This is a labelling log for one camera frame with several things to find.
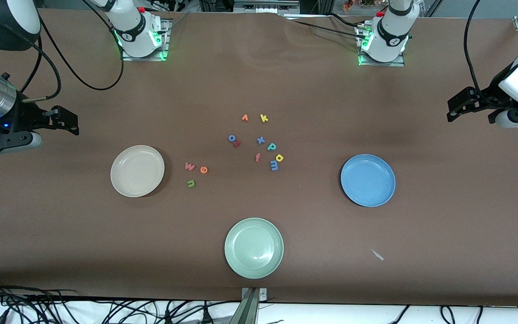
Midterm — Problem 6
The beige plate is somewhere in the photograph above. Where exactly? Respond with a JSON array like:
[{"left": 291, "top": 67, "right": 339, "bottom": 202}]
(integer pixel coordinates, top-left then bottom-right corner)
[{"left": 110, "top": 145, "right": 165, "bottom": 198}]

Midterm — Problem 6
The blue plate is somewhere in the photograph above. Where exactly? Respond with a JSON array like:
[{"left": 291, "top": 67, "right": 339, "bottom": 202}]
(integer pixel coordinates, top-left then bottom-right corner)
[{"left": 340, "top": 154, "right": 396, "bottom": 207}]

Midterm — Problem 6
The orange dried plant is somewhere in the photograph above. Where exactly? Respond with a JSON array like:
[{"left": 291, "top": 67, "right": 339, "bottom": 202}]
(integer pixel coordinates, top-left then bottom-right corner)
[{"left": 341, "top": 0, "right": 390, "bottom": 12}]

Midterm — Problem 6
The brown table cover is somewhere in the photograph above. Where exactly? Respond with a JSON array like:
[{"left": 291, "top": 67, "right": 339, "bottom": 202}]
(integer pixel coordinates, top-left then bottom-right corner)
[{"left": 0, "top": 8, "right": 518, "bottom": 307}]

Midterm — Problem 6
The green plate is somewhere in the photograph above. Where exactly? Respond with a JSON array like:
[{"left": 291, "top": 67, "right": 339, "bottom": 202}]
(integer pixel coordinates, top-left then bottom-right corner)
[{"left": 224, "top": 218, "right": 284, "bottom": 279}]

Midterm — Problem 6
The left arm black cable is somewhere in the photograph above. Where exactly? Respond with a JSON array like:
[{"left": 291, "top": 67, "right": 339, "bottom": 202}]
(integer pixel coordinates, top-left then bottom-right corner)
[{"left": 464, "top": 0, "right": 487, "bottom": 97}]

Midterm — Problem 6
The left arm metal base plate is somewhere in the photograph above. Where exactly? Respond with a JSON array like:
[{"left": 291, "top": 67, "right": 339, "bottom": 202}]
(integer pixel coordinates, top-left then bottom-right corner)
[{"left": 358, "top": 25, "right": 406, "bottom": 67}]

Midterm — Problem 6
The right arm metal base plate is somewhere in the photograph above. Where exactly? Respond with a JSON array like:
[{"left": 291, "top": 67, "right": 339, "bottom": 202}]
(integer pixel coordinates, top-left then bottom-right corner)
[{"left": 121, "top": 18, "right": 170, "bottom": 62}]

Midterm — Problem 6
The black base supply cable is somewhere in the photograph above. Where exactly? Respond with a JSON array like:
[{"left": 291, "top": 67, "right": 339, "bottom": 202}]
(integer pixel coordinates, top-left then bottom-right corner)
[{"left": 286, "top": 13, "right": 370, "bottom": 40}]

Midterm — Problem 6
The grey metal frame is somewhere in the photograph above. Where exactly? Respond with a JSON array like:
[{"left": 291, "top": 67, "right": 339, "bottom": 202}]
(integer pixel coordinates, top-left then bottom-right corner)
[{"left": 233, "top": 0, "right": 301, "bottom": 14}]

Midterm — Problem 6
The metal table edge bracket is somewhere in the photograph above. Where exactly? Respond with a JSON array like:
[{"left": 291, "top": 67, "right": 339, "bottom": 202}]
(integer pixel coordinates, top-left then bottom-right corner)
[{"left": 240, "top": 287, "right": 268, "bottom": 324}]

